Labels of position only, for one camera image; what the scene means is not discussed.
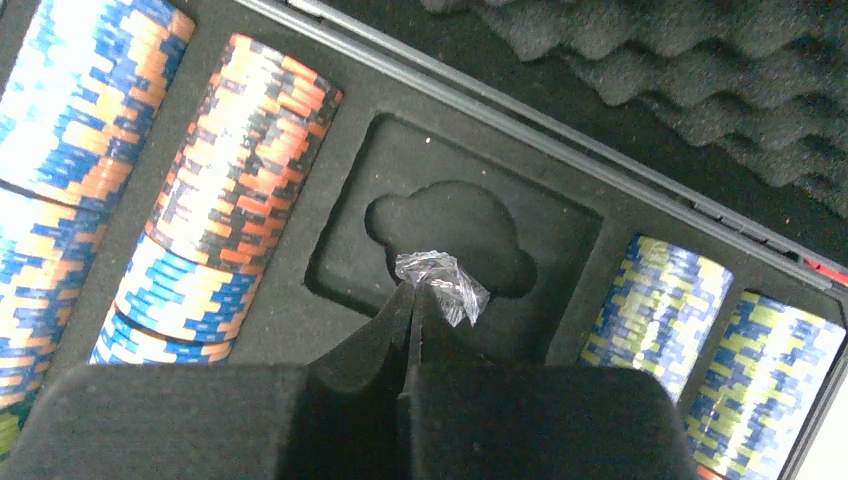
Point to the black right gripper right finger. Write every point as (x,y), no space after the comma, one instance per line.
(466,419)

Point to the black poker set case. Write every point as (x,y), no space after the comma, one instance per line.
(419,157)

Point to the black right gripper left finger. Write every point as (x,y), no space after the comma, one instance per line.
(214,422)

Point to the green orange chip row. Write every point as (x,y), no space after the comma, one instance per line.
(759,388)

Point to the green purple chip row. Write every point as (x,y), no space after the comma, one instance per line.
(658,312)

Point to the clear plastic wrap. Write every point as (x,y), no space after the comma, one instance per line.
(460,296)

